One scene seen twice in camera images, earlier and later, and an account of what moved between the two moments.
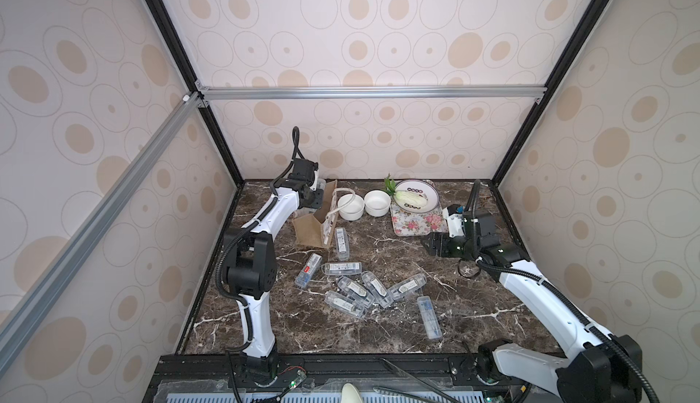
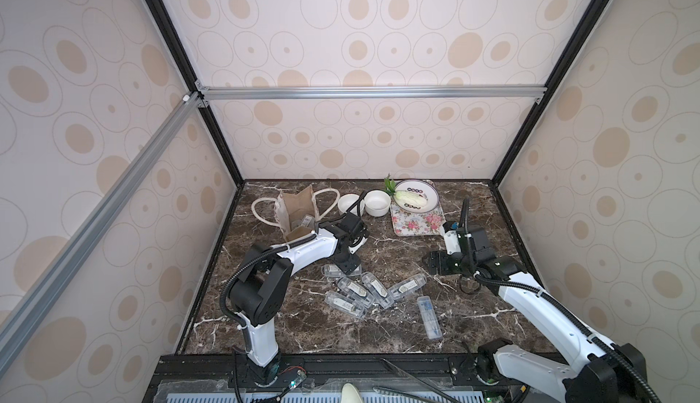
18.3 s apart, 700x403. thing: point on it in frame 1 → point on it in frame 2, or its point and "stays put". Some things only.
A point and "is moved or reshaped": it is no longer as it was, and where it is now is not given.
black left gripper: x=318 y=201 → x=352 y=263
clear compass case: x=376 y=290 stays put
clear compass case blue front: x=430 y=323 stays put
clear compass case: x=343 y=243 is moved or reshaped
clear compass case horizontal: x=344 y=268 stays put
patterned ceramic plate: x=421 y=187 stays put
